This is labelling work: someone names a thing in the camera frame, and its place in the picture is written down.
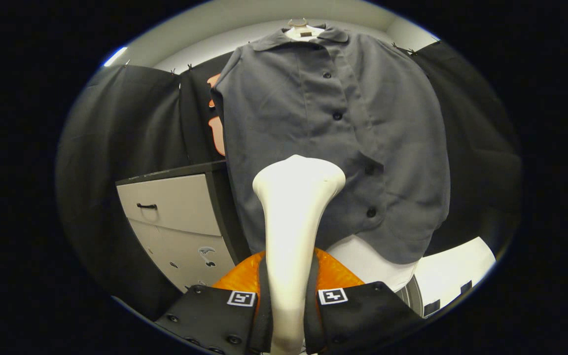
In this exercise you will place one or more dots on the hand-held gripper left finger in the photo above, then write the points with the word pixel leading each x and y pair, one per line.
pixel 215 318

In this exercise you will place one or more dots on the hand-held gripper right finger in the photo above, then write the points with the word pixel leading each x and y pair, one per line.
pixel 363 315

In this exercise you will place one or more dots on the white garment steamer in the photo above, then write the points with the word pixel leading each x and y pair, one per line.
pixel 294 207

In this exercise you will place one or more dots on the grey button shirt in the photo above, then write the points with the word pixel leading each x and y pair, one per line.
pixel 284 123

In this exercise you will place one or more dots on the grey metal base unit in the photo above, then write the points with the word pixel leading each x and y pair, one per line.
pixel 412 296

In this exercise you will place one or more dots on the white mannequin torso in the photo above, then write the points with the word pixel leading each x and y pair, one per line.
pixel 363 261

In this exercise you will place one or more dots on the grey drawer cabinet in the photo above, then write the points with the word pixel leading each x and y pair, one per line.
pixel 175 202

